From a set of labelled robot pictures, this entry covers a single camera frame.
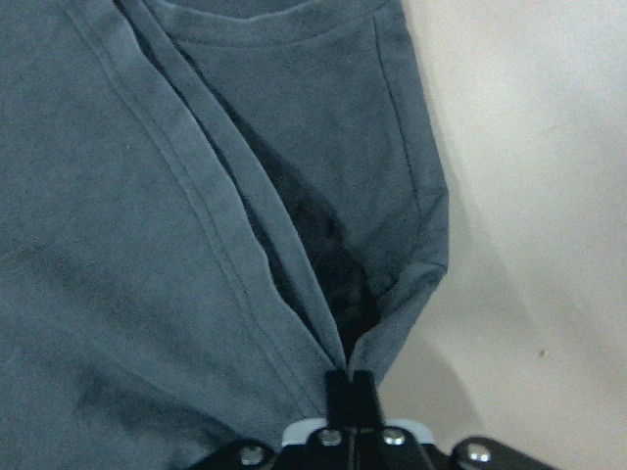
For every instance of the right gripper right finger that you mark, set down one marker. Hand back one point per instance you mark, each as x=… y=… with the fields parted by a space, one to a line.
x=367 y=408

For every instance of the black printed t-shirt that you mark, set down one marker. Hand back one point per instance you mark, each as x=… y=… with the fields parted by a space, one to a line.
x=205 y=207

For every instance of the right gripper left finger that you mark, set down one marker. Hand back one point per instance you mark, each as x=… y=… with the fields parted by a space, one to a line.
x=339 y=410

